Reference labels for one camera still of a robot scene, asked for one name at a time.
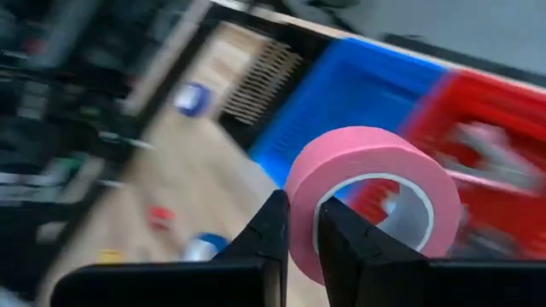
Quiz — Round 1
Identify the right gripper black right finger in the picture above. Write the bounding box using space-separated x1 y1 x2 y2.
317 196 546 307

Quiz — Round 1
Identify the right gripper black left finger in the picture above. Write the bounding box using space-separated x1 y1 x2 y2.
49 189 291 307

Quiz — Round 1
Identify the yellow mini stapler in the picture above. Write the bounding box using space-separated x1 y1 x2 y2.
95 248 125 265

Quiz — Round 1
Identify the pink tape roll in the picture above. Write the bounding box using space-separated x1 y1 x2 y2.
284 125 463 286

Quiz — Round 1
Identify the pink staple remover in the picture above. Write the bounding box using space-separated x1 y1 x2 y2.
439 121 543 193

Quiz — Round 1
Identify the blue block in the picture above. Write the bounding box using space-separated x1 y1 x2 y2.
173 81 213 119

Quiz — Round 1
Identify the red mini stapler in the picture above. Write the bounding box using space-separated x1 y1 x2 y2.
147 206 177 232

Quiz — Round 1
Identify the blue plastic basket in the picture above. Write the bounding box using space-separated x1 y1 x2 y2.
248 37 450 188

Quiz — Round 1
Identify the red plastic basket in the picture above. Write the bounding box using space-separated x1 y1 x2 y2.
340 67 546 262

